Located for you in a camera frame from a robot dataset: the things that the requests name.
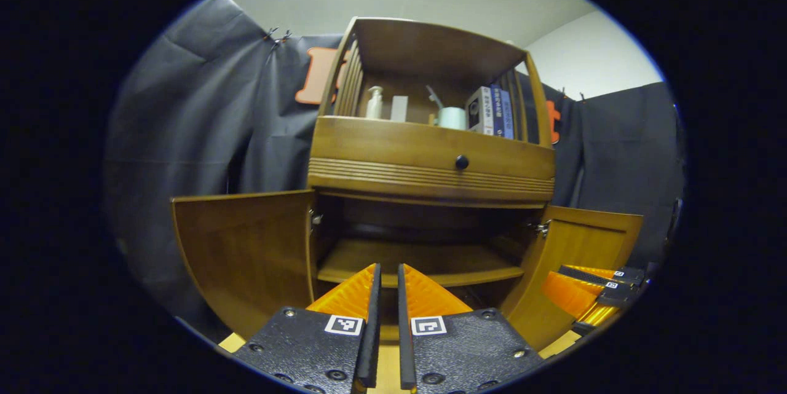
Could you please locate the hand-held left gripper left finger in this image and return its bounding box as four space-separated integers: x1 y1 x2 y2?
232 263 382 394

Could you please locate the wooden inner shelf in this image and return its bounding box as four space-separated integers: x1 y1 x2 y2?
317 237 525 288

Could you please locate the wooden shoe cabinet door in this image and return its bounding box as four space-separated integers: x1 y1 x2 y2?
171 190 318 341
499 205 644 352

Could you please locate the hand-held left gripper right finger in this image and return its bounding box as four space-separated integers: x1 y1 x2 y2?
397 263 545 394

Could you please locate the white pump bottle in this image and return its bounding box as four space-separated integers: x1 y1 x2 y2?
366 85 386 120

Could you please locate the light blue book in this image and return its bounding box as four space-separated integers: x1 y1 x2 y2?
500 90 515 140

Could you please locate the black backdrop cloth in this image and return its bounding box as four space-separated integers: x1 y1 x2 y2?
105 0 686 333

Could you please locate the pale green cup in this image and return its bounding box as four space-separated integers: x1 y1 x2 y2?
438 106 468 131

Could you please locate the wooden drawer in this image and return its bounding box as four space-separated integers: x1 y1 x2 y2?
307 116 556 203

